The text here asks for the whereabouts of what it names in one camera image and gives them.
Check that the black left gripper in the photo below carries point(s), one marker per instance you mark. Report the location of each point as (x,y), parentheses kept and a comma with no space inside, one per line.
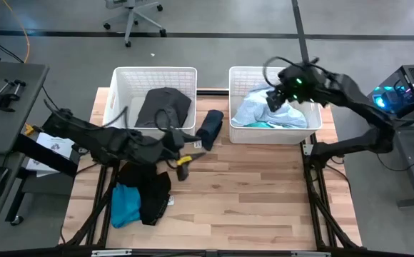
(173,146)

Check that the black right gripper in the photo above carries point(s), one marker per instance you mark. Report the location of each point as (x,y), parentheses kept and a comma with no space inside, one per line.
(284,95)

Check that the light blue patterned garment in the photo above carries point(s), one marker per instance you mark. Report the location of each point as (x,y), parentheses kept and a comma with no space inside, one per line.
(253,110)

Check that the teal garment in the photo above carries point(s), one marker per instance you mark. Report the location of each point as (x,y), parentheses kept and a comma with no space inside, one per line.
(260,125)

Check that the navy garment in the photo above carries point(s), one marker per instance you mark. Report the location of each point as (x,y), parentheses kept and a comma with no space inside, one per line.
(210,128)

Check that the black garment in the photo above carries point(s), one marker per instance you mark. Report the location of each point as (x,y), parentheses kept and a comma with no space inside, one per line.
(153,200)

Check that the dark grey garment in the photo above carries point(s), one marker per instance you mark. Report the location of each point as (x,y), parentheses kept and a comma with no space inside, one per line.
(164,103)

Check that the bright blue garment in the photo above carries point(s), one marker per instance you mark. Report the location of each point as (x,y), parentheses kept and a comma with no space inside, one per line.
(125,207)

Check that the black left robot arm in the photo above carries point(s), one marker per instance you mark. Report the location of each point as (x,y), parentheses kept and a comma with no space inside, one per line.
(114,142)

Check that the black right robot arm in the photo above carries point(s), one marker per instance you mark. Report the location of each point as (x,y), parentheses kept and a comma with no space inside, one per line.
(353,93)

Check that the yellow tape tag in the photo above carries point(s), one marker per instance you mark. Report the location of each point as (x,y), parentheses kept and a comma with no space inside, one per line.
(184,160)

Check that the white plastic laundry basket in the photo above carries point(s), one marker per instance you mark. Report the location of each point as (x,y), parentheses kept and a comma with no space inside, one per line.
(242,137)
(121,82)

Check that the white paper sheet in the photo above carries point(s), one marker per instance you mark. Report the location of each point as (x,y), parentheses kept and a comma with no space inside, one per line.
(59,144)

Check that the black desk leg with caster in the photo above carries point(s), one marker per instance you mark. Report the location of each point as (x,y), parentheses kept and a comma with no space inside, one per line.
(46,185)

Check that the grey office chair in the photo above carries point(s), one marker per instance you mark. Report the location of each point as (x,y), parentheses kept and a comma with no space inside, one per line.
(132,10)

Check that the yellow plug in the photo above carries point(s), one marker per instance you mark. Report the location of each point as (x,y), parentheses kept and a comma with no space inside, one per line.
(29,129)

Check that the grey desk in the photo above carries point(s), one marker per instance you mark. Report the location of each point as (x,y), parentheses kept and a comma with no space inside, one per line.
(0,128)

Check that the black clamp tool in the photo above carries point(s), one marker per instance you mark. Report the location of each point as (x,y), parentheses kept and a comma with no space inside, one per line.
(5,94)

